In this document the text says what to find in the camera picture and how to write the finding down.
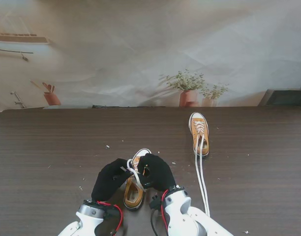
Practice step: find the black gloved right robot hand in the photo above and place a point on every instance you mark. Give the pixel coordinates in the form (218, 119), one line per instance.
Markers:
(158, 172)

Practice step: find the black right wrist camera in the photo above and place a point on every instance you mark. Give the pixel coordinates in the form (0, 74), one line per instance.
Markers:
(156, 202)

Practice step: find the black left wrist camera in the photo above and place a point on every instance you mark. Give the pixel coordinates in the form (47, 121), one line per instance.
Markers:
(112, 212)

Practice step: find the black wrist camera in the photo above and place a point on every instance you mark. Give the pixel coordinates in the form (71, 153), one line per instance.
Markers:
(156, 202)
(112, 212)

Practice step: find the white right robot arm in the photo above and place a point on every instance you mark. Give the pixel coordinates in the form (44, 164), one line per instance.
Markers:
(187, 216)

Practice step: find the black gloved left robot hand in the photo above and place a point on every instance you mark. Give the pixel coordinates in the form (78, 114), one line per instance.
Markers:
(108, 179)

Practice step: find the white shoelace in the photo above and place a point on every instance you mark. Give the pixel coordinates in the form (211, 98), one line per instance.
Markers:
(196, 167)
(137, 177)

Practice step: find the yellow canvas sneaker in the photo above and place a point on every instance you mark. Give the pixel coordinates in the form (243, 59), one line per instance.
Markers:
(195, 145)
(133, 199)

